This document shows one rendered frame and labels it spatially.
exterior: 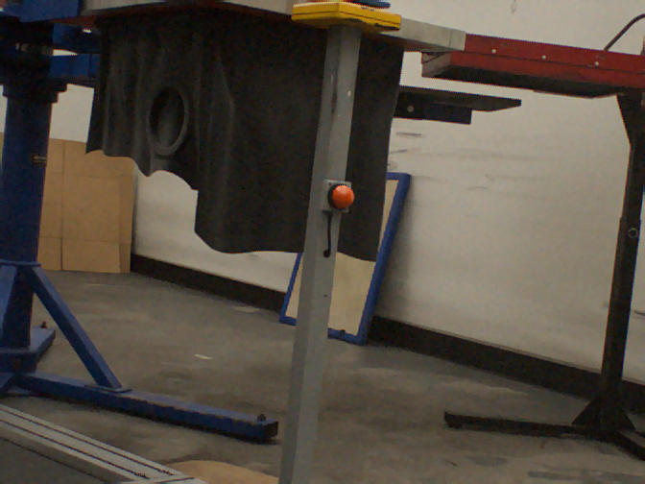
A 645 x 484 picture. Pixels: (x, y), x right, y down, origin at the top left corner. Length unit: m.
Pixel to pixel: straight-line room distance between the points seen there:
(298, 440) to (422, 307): 3.07
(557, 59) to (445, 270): 1.76
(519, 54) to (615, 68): 0.27
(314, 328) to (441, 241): 3.02
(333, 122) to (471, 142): 2.94
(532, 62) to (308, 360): 1.57
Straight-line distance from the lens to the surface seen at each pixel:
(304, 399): 1.98
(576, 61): 3.36
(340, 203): 1.92
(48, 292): 3.39
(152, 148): 2.28
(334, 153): 1.95
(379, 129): 2.37
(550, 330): 4.50
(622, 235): 3.62
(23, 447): 1.95
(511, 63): 3.31
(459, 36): 2.37
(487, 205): 4.77
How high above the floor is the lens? 0.68
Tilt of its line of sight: 3 degrees down
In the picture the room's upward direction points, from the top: 6 degrees clockwise
